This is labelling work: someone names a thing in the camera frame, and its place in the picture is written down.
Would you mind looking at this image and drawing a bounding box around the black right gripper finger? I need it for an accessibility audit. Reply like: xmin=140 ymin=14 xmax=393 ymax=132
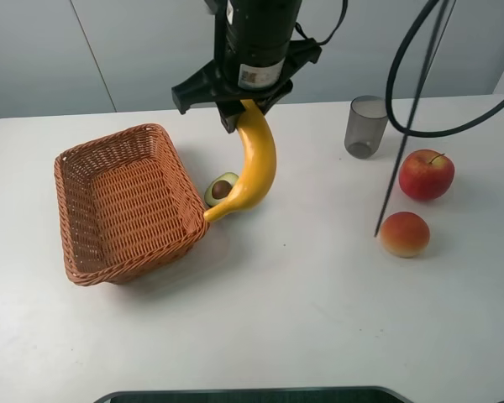
xmin=255 ymin=80 xmax=293 ymax=115

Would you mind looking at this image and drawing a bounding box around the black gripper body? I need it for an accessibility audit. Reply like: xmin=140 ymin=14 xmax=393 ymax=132
xmin=171 ymin=39 xmax=322 ymax=114

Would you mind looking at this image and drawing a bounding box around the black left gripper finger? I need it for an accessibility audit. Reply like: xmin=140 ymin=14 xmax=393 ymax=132
xmin=218 ymin=100 xmax=246 ymax=133

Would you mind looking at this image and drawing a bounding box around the yellow banana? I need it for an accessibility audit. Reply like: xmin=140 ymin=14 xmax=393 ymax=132
xmin=203 ymin=100 xmax=276 ymax=222

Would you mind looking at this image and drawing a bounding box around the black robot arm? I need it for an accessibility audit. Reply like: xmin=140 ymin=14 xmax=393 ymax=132
xmin=171 ymin=0 xmax=322 ymax=133

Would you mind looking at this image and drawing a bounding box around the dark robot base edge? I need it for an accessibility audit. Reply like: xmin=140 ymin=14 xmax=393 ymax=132
xmin=97 ymin=386 xmax=410 ymax=402

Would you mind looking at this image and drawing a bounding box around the brown wicker basket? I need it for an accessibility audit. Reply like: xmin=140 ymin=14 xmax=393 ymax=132
xmin=54 ymin=123 xmax=209 ymax=286

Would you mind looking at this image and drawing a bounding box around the halved avocado with pit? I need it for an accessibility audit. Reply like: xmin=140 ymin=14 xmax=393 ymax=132
xmin=204 ymin=172 xmax=239 ymax=207

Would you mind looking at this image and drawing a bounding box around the grey translucent plastic cup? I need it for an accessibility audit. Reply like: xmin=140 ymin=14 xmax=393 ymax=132
xmin=344 ymin=95 xmax=388 ymax=160

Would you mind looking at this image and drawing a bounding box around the red apple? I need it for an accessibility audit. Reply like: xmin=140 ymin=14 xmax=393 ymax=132
xmin=398 ymin=149 xmax=455 ymax=202

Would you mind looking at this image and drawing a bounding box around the orange peach fruit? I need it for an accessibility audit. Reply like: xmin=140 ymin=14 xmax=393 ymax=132
xmin=379 ymin=212 xmax=430 ymax=259

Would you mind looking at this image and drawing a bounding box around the thick black cable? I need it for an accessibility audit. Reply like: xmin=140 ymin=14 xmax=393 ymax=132
xmin=385 ymin=0 xmax=504 ymax=138

